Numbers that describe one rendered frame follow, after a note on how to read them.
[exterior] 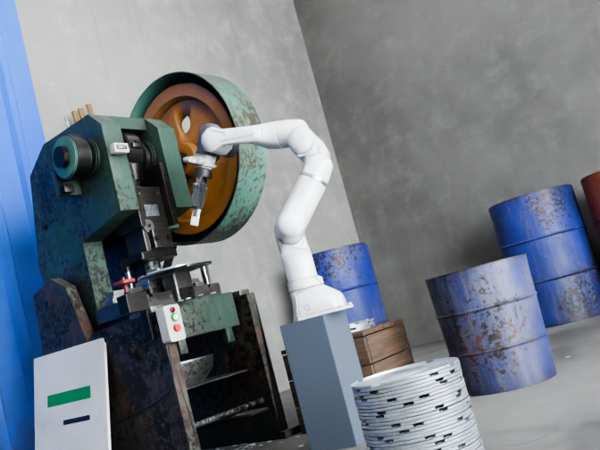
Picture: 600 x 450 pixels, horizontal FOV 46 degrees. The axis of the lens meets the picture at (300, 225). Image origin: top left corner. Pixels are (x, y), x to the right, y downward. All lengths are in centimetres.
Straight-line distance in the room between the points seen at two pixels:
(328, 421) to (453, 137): 376
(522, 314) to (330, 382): 81
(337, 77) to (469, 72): 128
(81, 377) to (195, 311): 55
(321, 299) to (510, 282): 76
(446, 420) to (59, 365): 189
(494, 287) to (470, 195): 308
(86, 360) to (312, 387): 103
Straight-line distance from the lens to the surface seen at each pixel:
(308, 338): 246
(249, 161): 315
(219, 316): 297
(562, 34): 564
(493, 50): 581
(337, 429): 248
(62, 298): 319
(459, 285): 278
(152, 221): 307
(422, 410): 183
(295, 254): 252
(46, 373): 330
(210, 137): 279
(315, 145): 261
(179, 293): 293
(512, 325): 280
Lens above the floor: 44
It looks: 8 degrees up
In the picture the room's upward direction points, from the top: 15 degrees counter-clockwise
